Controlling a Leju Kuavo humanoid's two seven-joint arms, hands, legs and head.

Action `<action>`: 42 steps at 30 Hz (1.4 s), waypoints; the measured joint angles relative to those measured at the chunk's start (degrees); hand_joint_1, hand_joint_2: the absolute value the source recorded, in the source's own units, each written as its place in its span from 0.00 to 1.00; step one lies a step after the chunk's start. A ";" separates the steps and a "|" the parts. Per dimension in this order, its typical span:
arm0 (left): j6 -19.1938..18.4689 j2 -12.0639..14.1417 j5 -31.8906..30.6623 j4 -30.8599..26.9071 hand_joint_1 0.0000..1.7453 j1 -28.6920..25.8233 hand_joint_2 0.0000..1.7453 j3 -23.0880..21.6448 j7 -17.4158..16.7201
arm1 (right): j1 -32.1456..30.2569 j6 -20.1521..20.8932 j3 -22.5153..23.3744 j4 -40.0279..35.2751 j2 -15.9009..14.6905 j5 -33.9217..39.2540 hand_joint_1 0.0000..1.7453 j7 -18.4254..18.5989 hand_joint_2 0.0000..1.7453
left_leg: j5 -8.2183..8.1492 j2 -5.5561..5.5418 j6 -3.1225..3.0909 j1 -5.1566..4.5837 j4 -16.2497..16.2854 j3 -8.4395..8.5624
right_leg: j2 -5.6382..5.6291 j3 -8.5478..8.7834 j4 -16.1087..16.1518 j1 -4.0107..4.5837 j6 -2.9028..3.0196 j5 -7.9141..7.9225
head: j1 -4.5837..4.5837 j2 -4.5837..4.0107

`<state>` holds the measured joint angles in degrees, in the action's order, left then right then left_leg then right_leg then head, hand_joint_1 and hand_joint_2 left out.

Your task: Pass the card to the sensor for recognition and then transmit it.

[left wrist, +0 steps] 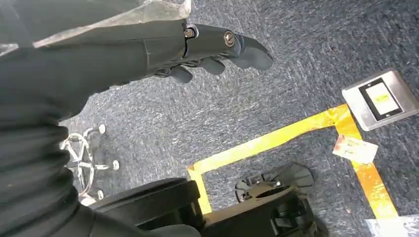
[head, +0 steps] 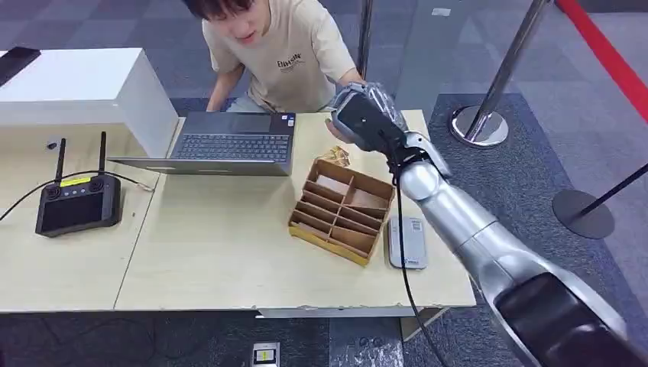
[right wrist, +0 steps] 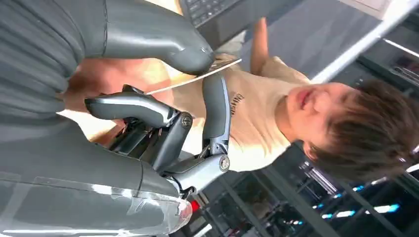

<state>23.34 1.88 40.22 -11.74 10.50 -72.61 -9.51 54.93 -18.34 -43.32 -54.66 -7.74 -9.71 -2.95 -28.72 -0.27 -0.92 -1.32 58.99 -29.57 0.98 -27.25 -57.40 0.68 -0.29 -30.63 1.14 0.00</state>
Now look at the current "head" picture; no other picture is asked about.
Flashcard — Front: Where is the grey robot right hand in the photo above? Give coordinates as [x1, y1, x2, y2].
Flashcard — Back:
[331, 82, 410, 135]

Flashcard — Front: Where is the person's left hand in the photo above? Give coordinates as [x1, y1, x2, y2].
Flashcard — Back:
[323, 118, 355, 145]

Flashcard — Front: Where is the wooden card box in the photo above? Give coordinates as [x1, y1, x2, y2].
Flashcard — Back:
[287, 158, 397, 268]

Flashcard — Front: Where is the dark slim stanchion pole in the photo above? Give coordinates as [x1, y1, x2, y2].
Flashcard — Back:
[356, 0, 376, 81]

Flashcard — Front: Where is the person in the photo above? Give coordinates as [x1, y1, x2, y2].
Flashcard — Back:
[180, 0, 367, 145]

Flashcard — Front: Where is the grey laptop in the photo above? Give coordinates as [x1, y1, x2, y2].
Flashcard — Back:
[107, 111, 297, 177]

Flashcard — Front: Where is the grey flat device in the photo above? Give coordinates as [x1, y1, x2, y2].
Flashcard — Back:
[387, 216, 429, 271]

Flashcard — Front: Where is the red barrier belt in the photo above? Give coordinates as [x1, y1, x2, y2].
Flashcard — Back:
[554, 0, 648, 125]

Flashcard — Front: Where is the floor socket plate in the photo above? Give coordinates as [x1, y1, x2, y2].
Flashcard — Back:
[251, 343, 281, 367]

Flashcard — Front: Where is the black stanchion with round base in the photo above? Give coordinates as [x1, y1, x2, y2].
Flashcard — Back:
[552, 161, 648, 241]

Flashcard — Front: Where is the white cabinet box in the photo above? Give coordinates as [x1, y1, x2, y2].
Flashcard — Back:
[0, 47, 179, 159]

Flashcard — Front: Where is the black remote controller with antennas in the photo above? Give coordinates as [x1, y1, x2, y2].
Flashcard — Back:
[35, 132, 124, 239]

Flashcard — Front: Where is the black flat tablet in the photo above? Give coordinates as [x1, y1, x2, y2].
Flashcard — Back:
[0, 47, 43, 89]

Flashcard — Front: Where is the chrome stanchion post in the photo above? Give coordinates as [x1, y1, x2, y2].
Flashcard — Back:
[449, 0, 550, 149]

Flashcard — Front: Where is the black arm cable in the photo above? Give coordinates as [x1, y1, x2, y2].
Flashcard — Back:
[387, 147, 449, 367]

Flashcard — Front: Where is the thin black desk cable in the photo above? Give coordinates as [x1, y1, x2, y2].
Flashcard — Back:
[0, 171, 155, 224]

